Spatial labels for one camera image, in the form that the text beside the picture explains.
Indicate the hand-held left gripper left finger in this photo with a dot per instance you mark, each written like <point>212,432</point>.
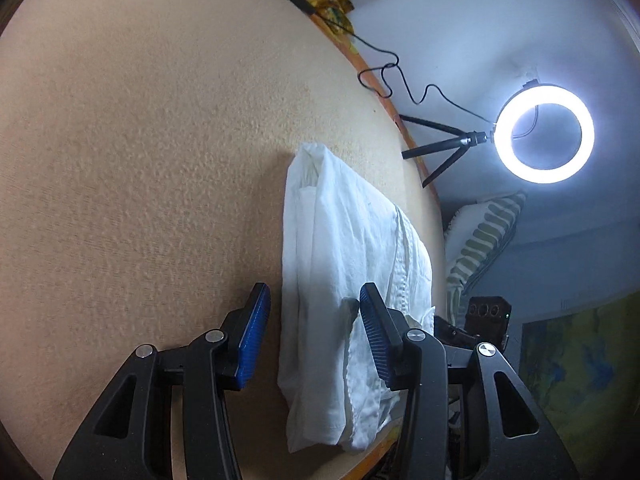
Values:
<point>255,335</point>

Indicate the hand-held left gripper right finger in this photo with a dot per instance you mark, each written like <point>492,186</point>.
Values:
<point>375,340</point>

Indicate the white shirt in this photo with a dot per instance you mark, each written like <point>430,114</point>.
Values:
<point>340,240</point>

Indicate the green striped pillow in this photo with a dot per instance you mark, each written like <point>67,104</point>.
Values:
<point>480,240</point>

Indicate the small black tripod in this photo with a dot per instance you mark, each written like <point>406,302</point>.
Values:
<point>465,141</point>

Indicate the beige blanket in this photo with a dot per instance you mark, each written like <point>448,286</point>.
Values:
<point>125,160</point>

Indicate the yellow green wall painting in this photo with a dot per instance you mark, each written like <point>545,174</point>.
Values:
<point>575,360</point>

